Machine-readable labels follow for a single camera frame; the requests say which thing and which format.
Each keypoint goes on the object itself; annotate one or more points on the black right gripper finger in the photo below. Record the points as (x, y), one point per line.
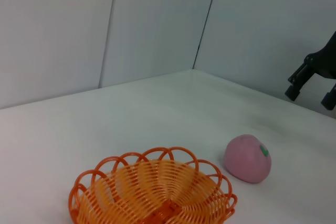
(330, 100)
(295, 87)

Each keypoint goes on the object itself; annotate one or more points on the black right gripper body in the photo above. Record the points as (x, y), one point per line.
(326, 61)

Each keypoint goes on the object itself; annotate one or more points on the pink peach with green leaf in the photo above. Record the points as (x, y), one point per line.
(244, 161)

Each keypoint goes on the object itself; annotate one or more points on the orange plastic woven basket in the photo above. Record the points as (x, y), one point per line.
(147, 190)

